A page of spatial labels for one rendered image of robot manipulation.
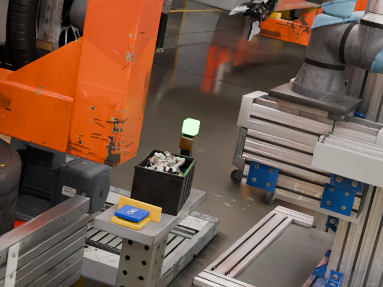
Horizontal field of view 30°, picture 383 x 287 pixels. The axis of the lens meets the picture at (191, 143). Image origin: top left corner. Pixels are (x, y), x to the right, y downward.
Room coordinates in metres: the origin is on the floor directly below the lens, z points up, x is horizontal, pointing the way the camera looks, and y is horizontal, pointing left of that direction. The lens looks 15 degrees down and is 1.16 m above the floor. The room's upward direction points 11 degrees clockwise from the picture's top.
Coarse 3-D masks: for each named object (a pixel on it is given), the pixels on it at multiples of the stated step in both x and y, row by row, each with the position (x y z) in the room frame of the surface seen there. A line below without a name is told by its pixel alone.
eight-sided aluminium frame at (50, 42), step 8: (48, 0) 2.37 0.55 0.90; (56, 0) 2.35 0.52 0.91; (48, 8) 2.38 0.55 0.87; (56, 8) 2.35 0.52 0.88; (40, 16) 2.36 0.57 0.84; (48, 16) 2.38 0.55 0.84; (56, 16) 2.35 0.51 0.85; (40, 24) 2.36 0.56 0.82; (48, 24) 2.39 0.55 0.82; (56, 24) 2.36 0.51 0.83; (40, 32) 2.36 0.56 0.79; (56, 32) 2.36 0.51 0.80; (40, 40) 2.36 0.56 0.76; (48, 40) 2.35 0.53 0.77; (56, 40) 2.36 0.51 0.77; (40, 48) 2.36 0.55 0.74; (48, 48) 2.35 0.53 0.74; (56, 48) 2.37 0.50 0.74; (40, 56) 2.40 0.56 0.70
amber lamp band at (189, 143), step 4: (184, 140) 2.06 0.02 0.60; (188, 140) 2.06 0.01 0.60; (192, 140) 2.05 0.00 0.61; (196, 140) 2.09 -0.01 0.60; (180, 144) 2.06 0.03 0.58; (184, 144) 2.06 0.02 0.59; (188, 144) 2.06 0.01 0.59; (192, 144) 2.06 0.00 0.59; (180, 148) 2.06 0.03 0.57; (184, 148) 2.06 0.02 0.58; (188, 148) 2.05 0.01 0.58; (192, 148) 2.06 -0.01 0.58
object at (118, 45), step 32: (96, 0) 1.95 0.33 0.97; (128, 0) 1.93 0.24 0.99; (160, 0) 2.04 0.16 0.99; (96, 32) 1.95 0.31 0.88; (128, 32) 1.92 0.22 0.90; (96, 64) 1.95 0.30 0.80; (128, 64) 1.92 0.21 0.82; (96, 96) 1.94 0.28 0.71; (128, 96) 1.93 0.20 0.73; (96, 128) 1.93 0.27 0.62; (128, 128) 1.97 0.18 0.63; (96, 160) 1.93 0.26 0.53
